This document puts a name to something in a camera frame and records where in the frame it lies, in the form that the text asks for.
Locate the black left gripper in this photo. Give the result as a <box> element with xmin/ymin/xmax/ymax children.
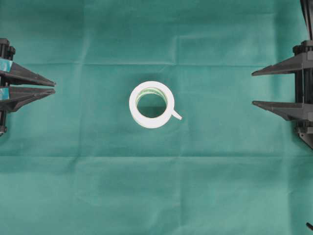
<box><xmin>0</xmin><ymin>38</ymin><xmax>56</xmax><ymax>138</ymax></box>

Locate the white duct tape roll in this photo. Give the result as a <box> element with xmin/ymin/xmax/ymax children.
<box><xmin>129</xmin><ymin>81</ymin><xmax>182</xmax><ymax>129</ymax></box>

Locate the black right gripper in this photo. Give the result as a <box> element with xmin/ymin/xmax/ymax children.
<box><xmin>251</xmin><ymin>40</ymin><xmax>313</xmax><ymax>149</ymax></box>

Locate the green table cloth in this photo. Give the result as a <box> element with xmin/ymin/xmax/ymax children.
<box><xmin>0</xmin><ymin>0</ymin><xmax>313</xmax><ymax>235</ymax></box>

